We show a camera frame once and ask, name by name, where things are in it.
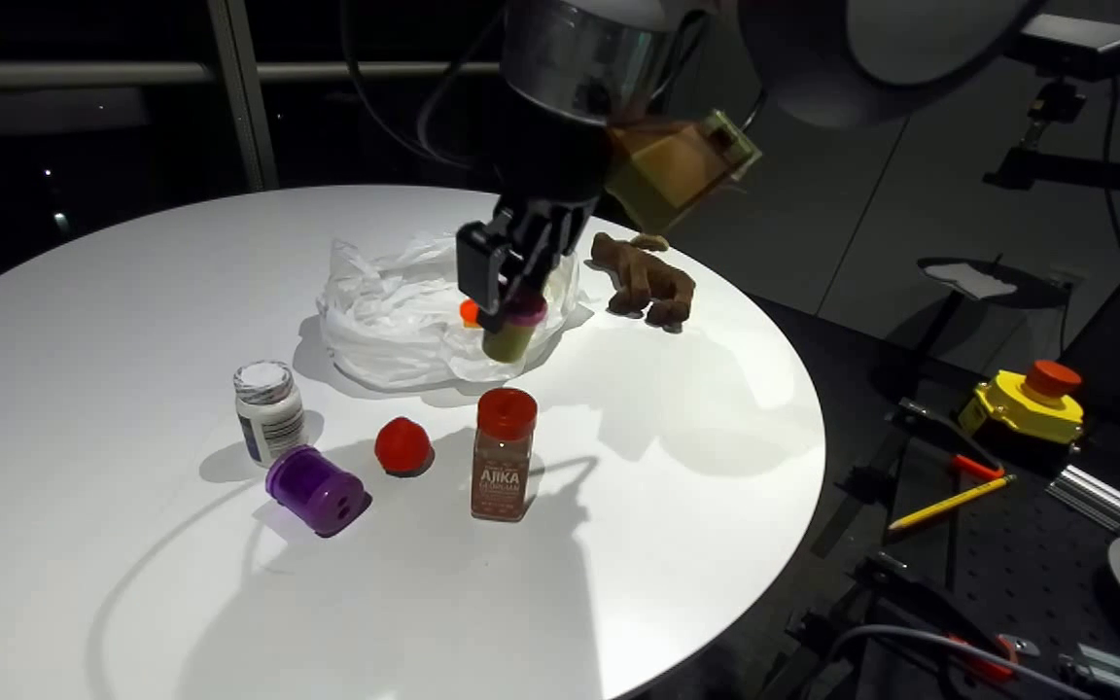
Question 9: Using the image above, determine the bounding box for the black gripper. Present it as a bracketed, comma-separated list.
[454, 196, 593, 317]

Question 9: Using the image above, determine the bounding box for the pink lid dough tub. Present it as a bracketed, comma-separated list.
[484, 298, 549, 363]

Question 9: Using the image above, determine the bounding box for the red lid spice jar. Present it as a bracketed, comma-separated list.
[469, 390, 537, 520]

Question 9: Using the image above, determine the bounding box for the white lid small bottle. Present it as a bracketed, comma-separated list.
[234, 363, 302, 465]

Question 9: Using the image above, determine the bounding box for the orange lid dough tub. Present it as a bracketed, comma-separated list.
[458, 298, 484, 326]

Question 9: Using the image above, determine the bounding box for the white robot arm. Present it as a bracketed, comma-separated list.
[454, 0, 1042, 324]

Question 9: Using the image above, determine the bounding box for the white plastic bag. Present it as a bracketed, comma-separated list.
[314, 236, 594, 391]

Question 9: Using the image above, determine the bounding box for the brown plush toy animal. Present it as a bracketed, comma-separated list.
[593, 232, 695, 329]

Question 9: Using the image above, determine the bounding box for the red plastic ball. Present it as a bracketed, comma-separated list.
[375, 416, 437, 479]

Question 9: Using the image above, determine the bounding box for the purple plastic container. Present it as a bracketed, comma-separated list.
[263, 446, 375, 536]

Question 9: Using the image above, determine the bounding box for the metal window railing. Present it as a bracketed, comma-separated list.
[0, 0, 512, 190]

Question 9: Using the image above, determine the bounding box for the yellow pencil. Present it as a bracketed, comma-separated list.
[887, 473, 1017, 533]

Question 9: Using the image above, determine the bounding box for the yellow red emergency stop button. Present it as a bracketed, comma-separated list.
[957, 358, 1084, 446]

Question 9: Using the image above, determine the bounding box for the yellow wrist camera box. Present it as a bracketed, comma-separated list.
[607, 110, 762, 232]

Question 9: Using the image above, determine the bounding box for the orange handled tool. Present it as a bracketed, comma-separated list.
[895, 400, 1005, 482]

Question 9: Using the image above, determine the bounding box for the grey floor cable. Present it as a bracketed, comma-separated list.
[827, 618, 1110, 700]

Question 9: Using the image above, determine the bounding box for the black camera on stand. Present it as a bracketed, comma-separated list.
[988, 11, 1120, 190]

